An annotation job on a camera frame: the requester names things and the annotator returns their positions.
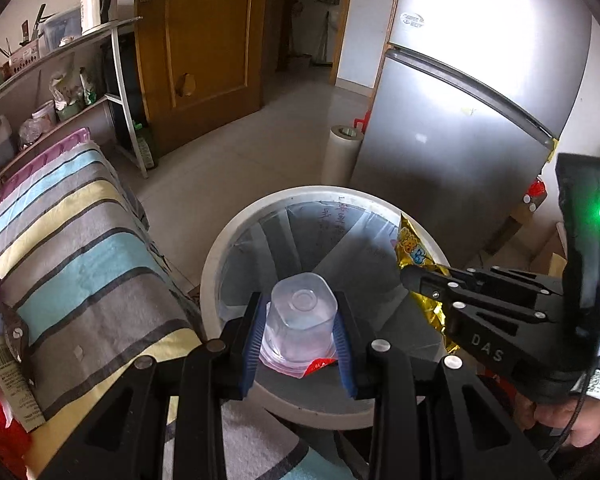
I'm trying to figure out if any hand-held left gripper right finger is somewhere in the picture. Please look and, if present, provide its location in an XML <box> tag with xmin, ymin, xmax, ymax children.
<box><xmin>332</xmin><ymin>292</ymin><xmax>556</xmax><ymax>480</ymax></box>

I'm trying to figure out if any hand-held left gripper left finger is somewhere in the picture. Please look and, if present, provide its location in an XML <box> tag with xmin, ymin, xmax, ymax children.
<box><xmin>40</xmin><ymin>292</ymin><xmax>268</xmax><ymax>480</ymax></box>

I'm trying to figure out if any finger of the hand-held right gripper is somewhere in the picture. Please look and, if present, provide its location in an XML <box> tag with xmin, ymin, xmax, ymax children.
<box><xmin>449</xmin><ymin>266</ymin><xmax>566</xmax><ymax>295</ymax></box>
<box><xmin>399</xmin><ymin>265</ymin><xmax>568</xmax><ymax>323</ymax></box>

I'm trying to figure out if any gold snack packet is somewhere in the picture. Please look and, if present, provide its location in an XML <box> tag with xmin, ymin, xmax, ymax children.
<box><xmin>392</xmin><ymin>212</ymin><xmax>463</xmax><ymax>353</ymax></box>

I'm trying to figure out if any clear plastic cup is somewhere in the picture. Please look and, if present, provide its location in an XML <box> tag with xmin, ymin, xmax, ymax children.
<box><xmin>259</xmin><ymin>272</ymin><xmax>341</xmax><ymax>381</ymax></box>

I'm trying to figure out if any white round trash bin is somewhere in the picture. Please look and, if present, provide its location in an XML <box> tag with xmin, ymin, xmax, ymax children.
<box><xmin>200</xmin><ymin>185</ymin><xmax>463</xmax><ymax>431</ymax></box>

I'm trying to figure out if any brown snack packet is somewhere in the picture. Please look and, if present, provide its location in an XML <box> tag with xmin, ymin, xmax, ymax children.
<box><xmin>0</xmin><ymin>260</ymin><xmax>37</xmax><ymax>388</ymax></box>

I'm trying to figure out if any yellow snack packet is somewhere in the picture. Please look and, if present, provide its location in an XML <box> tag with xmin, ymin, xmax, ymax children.
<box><xmin>0</xmin><ymin>335</ymin><xmax>47</xmax><ymax>432</ymax></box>

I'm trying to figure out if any person's right hand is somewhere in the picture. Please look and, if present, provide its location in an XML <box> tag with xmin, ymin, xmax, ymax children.
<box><xmin>516</xmin><ymin>396</ymin><xmax>600</xmax><ymax>450</ymax></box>

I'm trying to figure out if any cardboard box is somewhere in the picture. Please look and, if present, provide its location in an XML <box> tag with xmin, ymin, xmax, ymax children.
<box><xmin>529</xmin><ymin>225</ymin><xmax>572</xmax><ymax>287</ymax></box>

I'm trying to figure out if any clear plastic bin liner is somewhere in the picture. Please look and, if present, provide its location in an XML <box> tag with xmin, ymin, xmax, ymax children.
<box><xmin>220</xmin><ymin>197</ymin><xmax>451</xmax><ymax>361</ymax></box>

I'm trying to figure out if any silver refrigerator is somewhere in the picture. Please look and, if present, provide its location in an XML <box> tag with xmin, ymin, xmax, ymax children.
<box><xmin>350</xmin><ymin>0</ymin><xmax>593</xmax><ymax>266</ymax></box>

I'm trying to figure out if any white paper roll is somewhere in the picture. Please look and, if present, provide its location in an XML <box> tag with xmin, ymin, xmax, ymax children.
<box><xmin>321</xmin><ymin>125</ymin><xmax>363</xmax><ymax>186</ymax></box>

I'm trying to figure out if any striped blanket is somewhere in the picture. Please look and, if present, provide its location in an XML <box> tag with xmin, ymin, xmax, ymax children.
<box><xmin>0</xmin><ymin>140</ymin><xmax>376</xmax><ymax>480</ymax></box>

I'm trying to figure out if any large green bottle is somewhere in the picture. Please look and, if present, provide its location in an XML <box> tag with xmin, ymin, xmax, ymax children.
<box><xmin>132</xmin><ymin>122</ymin><xmax>159</xmax><ymax>169</ymax></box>

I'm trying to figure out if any red snack packet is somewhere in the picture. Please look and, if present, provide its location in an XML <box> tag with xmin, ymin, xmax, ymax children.
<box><xmin>0</xmin><ymin>375</ymin><xmax>34</xmax><ymax>479</ymax></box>

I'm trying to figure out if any wooden door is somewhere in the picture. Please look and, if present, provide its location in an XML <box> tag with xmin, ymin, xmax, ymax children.
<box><xmin>132</xmin><ymin>0</ymin><xmax>271</xmax><ymax>158</ymax></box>

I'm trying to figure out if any green bowl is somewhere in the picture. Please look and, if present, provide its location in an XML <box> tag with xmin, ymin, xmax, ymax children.
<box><xmin>55</xmin><ymin>102</ymin><xmax>84</xmax><ymax>122</ymax></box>

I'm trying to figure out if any crumpled clear plastic bag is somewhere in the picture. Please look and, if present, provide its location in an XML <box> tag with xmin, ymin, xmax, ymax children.
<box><xmin>19</xmin><ymin>119</ymin><xmax>44</xmax><ymax>147</ymax></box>

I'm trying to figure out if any white metal shelf rack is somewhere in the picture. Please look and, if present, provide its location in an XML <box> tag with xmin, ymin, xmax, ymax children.
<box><xmin>0</xmin><ymin>15</ymin><xmax>151</xmax><ymax>196</ymax></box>

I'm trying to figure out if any white plastic bag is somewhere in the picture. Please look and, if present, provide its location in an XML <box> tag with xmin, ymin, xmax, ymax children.
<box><xmin>47</xmin><ymin>70</ymin><xmax>87</xmax><ymax>111</ymax></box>

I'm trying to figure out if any pink utensil box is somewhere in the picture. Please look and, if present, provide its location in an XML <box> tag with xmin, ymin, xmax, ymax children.
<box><xmin>7</xmin><ymin>40</ymin><xmax>41</xmax><ymax>73</ymax></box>

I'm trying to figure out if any clear plastic storage box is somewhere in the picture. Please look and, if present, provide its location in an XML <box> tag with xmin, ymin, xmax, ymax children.
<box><xmin>42</xmin><ymin>7</ymin><xmax>83</xmax><ymax>51</ymax></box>

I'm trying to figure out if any white electric kettle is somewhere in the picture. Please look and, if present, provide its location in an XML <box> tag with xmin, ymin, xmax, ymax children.
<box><xmin>80</xmin><ymin>0</ymin><xmax>120</xmax><ymax>36</ymax></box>

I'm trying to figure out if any black cable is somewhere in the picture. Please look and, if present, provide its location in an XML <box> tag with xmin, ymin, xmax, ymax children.
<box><xmin>540</xmin><ymin>340</ymin><xmax>600</xmax><ymax>466</ymax></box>

